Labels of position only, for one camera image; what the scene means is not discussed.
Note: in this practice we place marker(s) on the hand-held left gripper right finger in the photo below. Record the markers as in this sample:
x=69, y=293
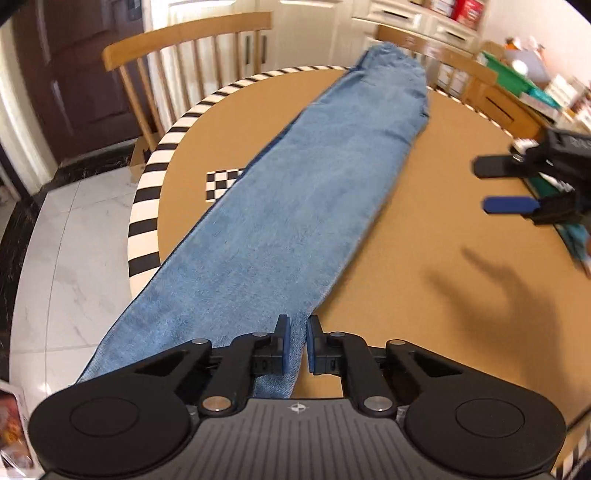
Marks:
x=315, y=344

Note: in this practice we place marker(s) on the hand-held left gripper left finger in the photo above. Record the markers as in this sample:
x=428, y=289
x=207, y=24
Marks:
x=282, y=344

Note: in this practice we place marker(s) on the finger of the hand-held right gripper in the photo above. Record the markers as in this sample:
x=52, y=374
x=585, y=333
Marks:
x=508, y=206
x=498, y=166

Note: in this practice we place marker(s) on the blue denim jeans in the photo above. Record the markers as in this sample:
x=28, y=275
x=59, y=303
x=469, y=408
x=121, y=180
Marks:
x=295, y=221

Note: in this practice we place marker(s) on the wooden sideboard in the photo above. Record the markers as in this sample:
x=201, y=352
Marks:
x=503, y=108

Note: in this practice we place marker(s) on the green plastic bin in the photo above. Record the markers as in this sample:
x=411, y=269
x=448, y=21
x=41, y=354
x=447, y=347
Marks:
x=508, y=74

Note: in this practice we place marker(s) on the white plastic bottle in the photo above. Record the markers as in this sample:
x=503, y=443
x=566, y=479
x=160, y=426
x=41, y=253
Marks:
x=520, y=67

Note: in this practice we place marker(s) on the wooden spindle chair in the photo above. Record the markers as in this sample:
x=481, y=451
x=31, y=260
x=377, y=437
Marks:
x=184, y=37
x=461, y=62

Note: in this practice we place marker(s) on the red snack box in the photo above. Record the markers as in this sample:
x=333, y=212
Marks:
x=467, y=8

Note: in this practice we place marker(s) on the checkered marker sticker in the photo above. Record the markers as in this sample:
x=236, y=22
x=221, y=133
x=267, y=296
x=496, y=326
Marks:
x=221, y=182

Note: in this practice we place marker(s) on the white cabinet with shelves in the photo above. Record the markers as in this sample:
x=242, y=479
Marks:
x=323, y=27

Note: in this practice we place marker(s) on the snack package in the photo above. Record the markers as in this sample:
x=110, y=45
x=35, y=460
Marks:
x=14, y=424

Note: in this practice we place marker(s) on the dark wooden door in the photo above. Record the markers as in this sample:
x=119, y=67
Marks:
x=78, y=69

